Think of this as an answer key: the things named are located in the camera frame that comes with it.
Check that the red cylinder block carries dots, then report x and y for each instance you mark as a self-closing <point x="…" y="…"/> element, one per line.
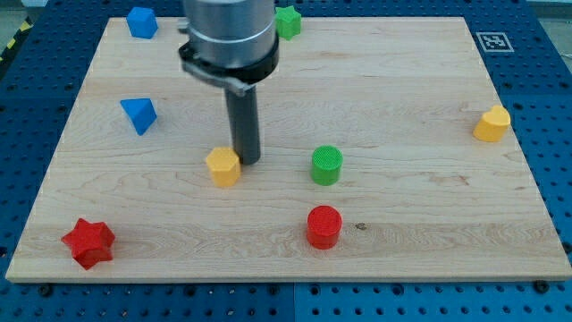
<point x="324" y="225"/>

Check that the white fiducial marker tag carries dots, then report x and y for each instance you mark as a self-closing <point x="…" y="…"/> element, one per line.
<point x="494" y="42"/>

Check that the green star block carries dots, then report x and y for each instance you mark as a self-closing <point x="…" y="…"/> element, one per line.
<point x="288" y="22"/>

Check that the red star block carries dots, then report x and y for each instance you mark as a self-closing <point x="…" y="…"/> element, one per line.
<point x="90" y="243"/>

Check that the wooden board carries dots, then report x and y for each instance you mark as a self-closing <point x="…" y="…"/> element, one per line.
<point x="421" y="199"/>

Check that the blue triangle block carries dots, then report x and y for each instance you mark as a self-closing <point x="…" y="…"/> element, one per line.
<point x="141" y="112"/>

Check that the green cylinder block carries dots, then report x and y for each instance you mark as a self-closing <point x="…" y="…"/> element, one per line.
<point x="327" y="161"/>

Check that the yellow heart block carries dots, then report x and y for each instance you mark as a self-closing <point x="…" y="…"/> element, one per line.
<point x="493" y="124"/>

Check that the blue cube block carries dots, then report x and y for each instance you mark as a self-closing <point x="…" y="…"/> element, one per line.
<point x="142" y="22"/>

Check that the yellow hexagon block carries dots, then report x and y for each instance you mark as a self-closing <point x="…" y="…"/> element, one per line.
<point x="224" y="166"/>

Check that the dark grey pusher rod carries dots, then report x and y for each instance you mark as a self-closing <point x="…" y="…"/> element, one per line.
<point x="244" y="125"/>

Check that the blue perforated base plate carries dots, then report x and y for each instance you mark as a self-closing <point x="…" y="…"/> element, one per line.
<point x="39" y="89"/>

